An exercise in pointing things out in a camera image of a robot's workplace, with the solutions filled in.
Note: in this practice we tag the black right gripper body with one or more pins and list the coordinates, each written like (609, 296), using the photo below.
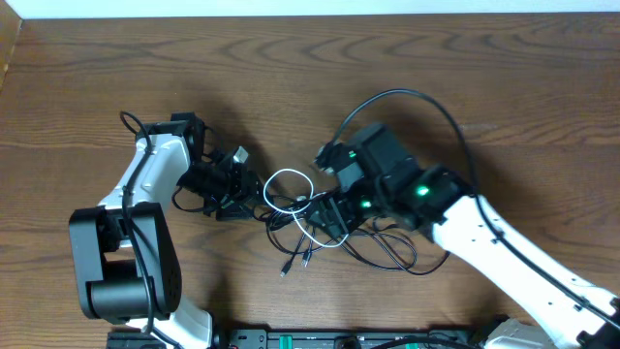
(349, 208)

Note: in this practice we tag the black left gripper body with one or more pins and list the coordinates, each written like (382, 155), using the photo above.
(225, 189)

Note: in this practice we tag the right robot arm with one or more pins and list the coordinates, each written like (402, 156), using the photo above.
(378, 176)

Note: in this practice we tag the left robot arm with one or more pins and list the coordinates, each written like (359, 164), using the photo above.
(126, 267)

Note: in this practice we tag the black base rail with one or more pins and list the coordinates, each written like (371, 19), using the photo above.
(262, 339)

